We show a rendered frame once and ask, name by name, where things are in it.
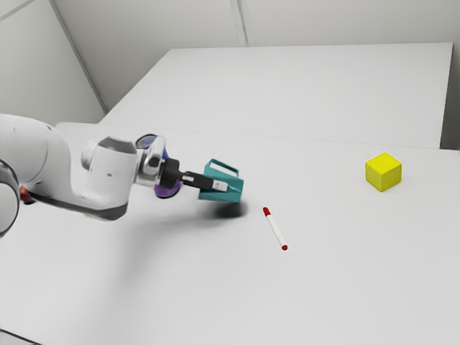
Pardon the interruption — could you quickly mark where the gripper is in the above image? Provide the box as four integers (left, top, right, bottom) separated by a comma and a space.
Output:
158, 158, 230, 193

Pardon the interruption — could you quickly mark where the teal faceted mug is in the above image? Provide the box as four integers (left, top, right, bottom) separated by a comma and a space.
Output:
198, 157, 245, 204

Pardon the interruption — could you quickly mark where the purple and blue can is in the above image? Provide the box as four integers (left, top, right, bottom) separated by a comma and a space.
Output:
134, 133, 179, 199

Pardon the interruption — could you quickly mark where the red and white pen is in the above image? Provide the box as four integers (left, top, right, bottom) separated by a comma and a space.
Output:
262, 206, 289, 252

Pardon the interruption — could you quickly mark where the yellow cube block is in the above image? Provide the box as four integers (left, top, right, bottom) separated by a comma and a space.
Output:
364, 152, 403, 193

